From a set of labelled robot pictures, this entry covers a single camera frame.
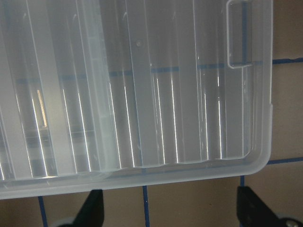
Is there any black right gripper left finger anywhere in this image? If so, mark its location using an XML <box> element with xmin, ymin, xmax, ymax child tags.
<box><xmin>71</xmin><ymin>190</ymin><xmax>104</xmax><ymax>227</ymax></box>

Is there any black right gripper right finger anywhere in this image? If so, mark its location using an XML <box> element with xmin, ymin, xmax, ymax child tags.
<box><xmin>236</xmin><ymin>186</ymin><xmax>290</xmax><ymax>227</ymax></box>

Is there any clear plastic box lid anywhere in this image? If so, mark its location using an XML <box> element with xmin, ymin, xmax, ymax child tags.
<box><xmin>0</xmin><ymin>0</ymin><xmax>273</xmax><ymax>199</ymax></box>

